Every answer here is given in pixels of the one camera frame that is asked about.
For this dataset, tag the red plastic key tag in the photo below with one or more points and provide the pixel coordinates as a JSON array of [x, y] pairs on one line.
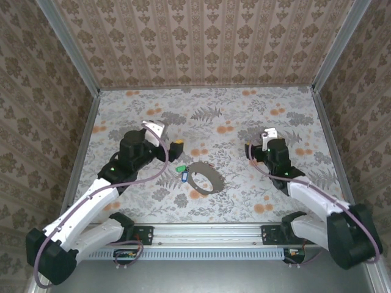
[[210, 165]]

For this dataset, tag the aluminium side rail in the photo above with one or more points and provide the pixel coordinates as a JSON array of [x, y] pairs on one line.
[[330, 137], [84, 137]]

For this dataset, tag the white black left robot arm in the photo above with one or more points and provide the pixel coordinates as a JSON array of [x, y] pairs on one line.
[[82, 213]]

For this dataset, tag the green plastic key tag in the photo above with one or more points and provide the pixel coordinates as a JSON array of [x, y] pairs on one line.
[[179, 168]]

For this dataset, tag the aluminium frame post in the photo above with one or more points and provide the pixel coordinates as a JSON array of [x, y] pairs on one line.
[[339, 49], [70, 52]]

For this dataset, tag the blue plastic key tag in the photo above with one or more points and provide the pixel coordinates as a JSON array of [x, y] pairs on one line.
[[184, 177]]

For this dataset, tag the grey metal panel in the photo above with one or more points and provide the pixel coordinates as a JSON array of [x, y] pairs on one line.
[[198, 277]]

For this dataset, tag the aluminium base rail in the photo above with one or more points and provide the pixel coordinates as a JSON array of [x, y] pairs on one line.
[[207, 233]]

